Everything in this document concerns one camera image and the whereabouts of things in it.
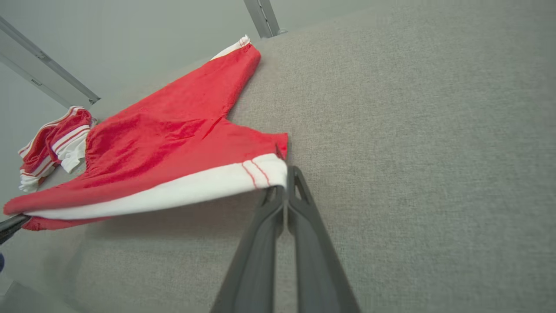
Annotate red jersey with white sleeves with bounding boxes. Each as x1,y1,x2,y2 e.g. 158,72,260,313
18,106,94,193

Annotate red shorts with white band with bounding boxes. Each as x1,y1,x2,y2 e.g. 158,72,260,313
3,35,289,231

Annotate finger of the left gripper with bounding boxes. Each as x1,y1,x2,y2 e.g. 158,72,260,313
0,214,32,244

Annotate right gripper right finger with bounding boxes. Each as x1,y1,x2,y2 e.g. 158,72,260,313
285,165,361,313

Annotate grey partition post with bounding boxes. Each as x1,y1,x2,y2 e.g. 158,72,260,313
243,0,272,39
260,0,288,37

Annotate grey partition base rail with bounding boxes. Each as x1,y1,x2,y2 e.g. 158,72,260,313
0,17,101,109

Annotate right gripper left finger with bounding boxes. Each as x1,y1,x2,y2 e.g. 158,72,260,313
211,185,287,313

